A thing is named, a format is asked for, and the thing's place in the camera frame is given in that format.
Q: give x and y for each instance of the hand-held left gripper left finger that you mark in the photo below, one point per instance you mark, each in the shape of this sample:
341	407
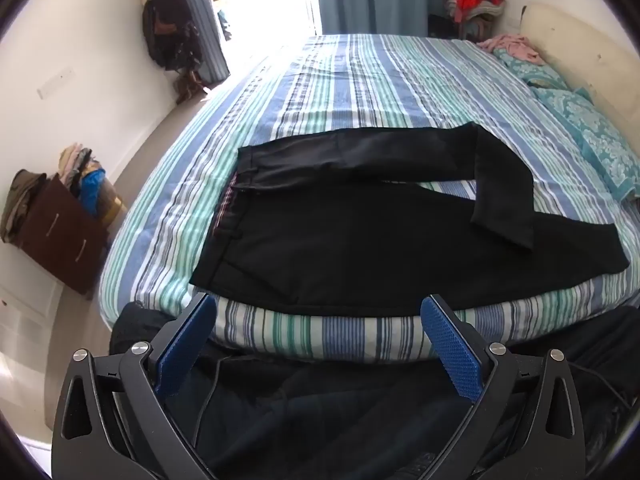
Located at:
182	347

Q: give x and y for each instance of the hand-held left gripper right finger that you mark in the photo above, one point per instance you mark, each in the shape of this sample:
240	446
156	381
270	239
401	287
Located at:
450	352

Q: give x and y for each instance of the black pants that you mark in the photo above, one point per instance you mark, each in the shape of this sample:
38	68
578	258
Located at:
350	240

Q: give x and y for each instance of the white drawer unit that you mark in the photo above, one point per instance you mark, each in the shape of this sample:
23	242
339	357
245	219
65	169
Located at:
25	297

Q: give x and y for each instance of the brown cabinet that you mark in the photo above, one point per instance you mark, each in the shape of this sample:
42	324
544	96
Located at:
62	232

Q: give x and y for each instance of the stack of folded clothes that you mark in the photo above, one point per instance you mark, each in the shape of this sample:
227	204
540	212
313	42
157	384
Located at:
87	175

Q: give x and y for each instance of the olive clothes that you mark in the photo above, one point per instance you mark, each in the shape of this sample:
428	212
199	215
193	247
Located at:
20	200

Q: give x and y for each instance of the teal patterned pillow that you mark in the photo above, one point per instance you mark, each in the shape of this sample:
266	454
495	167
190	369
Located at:
530	70
607	145

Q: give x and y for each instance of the striped bed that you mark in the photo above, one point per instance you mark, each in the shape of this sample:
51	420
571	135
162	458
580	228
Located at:
375	90

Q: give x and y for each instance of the pink cloth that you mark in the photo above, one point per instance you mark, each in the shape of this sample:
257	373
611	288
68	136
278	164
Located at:
515	47

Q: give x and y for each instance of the grey-blue curtain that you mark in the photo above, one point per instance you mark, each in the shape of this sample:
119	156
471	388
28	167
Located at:
210	30

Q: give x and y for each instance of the hanging dark bags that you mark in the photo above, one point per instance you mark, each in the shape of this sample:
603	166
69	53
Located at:
167	25

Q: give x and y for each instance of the cream headboard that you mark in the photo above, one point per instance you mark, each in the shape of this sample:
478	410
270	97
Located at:
585	45

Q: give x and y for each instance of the pile of colourful clothes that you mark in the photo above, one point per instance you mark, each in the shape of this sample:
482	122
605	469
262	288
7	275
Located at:
475	7

